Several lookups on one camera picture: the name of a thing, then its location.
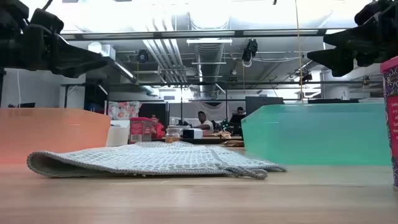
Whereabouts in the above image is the black ceiling-hung camera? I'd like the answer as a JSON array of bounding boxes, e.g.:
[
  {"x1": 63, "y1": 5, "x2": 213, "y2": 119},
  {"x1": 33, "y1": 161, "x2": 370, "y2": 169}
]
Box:
[{"x1": 241, "y1": 39, "x2": 259, "y2": 63}]

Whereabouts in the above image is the orange translucent plastic bin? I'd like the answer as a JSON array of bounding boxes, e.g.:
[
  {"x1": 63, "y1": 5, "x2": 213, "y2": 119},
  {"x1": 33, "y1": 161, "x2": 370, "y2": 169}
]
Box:
[{"x1": 0, "y1": 107, "x2": 112, "y2": 165}]

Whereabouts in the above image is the background robot with green lights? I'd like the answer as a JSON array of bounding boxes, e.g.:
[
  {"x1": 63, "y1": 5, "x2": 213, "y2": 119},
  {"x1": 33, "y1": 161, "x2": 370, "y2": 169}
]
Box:
[{"x1": 219, "y1": 119, "x2": 233, "y2": 133}]

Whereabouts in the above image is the corrugated ceiling duct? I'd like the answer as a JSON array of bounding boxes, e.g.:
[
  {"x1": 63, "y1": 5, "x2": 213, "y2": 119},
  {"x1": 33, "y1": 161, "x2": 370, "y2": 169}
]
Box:
[{"x1": 194, "y1": 42, "x2": 225, "y2": 100}]

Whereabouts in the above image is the round black ceiling device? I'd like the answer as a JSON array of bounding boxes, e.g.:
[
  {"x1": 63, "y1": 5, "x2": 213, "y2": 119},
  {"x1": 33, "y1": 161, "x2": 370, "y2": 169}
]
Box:
[{"x1": 136, "y1": 49, "x2": 149, "y2": 63}]

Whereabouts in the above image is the person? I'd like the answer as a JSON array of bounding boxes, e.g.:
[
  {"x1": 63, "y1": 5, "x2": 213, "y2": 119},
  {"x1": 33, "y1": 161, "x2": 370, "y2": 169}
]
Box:
[
  {"x1": 150, "y1": 114, "x2": 167, "y2": 139},
  {"x1": 229, "y1": 106, "x2": 247, "y2": 125},
  {"x1": 192, "y1": 111, "x2": 215, "y2": 131}
]

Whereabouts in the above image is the black aluminium rig frame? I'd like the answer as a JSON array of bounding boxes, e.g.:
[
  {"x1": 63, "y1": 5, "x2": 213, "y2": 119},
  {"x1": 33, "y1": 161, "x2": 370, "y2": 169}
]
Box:
[{"x1": 152, "y1": 136, "x2": 244, "y2": 146}]

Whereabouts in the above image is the grey hanging sheet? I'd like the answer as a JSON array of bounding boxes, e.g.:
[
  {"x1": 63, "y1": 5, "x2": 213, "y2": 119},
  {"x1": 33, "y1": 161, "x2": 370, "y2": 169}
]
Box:
[{"x1": 169, "y1": 101, "x2": 246, "y2": 125}]

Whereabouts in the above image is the grey woven dish cloth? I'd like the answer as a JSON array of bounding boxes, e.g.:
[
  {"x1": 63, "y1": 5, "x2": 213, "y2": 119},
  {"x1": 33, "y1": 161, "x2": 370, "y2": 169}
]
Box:
[{"x1": 26, "y1": 141, "x2": 287, "y2": 180}]

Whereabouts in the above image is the dark monitor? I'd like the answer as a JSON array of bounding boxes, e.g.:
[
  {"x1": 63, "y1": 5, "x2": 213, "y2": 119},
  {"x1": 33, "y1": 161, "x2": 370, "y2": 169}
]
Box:
[{"x1": 245, "y1": 96, "x2": 284, "y2": 108}]

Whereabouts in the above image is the white box appliance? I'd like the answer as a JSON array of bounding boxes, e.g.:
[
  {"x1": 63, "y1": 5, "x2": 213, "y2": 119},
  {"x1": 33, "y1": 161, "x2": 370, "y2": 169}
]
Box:
[{"x1": 182, "y1": 128, "x2": 204, "y2": 139}]

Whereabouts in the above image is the green silicone mat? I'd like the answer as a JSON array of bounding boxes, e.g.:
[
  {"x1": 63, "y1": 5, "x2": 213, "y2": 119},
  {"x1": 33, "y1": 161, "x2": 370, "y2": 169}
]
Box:
[{"x1": 241, "y1": 102, "x2": 392, "y2": 166}]

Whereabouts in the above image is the white plastic bin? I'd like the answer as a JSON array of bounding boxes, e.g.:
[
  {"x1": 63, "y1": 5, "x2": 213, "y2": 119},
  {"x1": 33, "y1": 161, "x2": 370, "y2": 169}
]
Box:
[{"x1": 105, "y1": 119, "x2": 131, "y2": 147}]

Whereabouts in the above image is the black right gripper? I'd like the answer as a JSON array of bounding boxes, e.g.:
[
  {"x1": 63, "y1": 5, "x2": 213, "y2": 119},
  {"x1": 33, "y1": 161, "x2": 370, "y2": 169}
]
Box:
[{"x1": 307, "y1": 0, "x2": 398, "y2": 77}]

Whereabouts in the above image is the glass spice jar cork lid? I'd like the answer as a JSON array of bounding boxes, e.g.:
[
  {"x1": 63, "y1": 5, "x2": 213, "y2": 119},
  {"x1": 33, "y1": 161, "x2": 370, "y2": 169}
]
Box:
[{"x1": 165, "y1": 124, "x2": 182, "y2": 144}]

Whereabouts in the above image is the floral cloth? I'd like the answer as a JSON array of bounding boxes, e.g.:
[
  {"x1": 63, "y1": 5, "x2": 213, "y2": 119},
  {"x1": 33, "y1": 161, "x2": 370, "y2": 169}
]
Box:
[{"x1": 107, "y1": 101, "x2": 142, "y2": 121}]

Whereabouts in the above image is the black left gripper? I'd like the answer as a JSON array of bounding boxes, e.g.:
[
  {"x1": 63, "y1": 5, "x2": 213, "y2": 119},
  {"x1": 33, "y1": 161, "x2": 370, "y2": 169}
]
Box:
[{"x1": 0, "y1": 0, "x2": 109, "y2": 78}]

